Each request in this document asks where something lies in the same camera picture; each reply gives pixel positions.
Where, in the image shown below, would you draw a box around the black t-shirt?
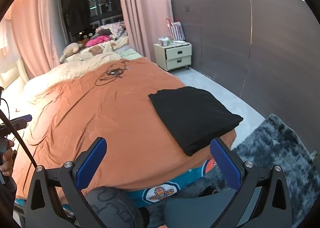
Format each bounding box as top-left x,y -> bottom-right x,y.
149,86 -> 244,156

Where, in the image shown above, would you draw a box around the person's left hand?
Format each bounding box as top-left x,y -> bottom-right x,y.
1,140 -> 14,177

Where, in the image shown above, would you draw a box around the cream headboard cushion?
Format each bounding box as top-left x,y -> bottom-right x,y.
1,58 -> 29,92

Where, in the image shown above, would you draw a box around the grey printed trousers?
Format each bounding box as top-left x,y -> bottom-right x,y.
86,187 -> 235,227

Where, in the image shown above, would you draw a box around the grey shaggy rug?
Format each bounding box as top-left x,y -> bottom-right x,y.
173,114 -> 319,227

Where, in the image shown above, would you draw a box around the beige plush toy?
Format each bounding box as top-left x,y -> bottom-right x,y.
60,42 -> 82,63

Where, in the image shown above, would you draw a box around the orange-brown blanket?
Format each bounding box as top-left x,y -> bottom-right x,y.
11,57 -> 237,200

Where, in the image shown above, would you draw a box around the pink curtain left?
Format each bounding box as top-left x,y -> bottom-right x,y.
9,0 -> 60,78

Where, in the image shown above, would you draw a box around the pink curtain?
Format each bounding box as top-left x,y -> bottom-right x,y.
9,0 -> 60,78
120,0 -> 173,62

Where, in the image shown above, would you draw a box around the cream quilt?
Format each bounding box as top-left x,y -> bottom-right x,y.
22,36 -> 141,102

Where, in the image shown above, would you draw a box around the pink garment on bed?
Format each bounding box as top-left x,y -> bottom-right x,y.
86,36 -> 111,47

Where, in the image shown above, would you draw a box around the dark hanging coat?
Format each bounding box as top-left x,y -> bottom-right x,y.
62,0 -> 90,36

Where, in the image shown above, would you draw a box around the floral pillow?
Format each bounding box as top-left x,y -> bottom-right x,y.
95,21 -> 126,39

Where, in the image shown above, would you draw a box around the cream bedside cabinet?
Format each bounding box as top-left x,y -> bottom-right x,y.
153,42 -> 192,71

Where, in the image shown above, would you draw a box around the pink curtain right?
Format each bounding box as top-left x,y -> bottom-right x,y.
120,0 -> 173,62

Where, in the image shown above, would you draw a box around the striped bag on cabinet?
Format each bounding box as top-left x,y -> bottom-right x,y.
166,18 -> 185,41

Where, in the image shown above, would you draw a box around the black cable near camera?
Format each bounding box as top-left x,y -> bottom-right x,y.
0,109 -> 38,169

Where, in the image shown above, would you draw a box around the coiled black cable on bed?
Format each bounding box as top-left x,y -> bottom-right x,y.
94,59 -> 131,87

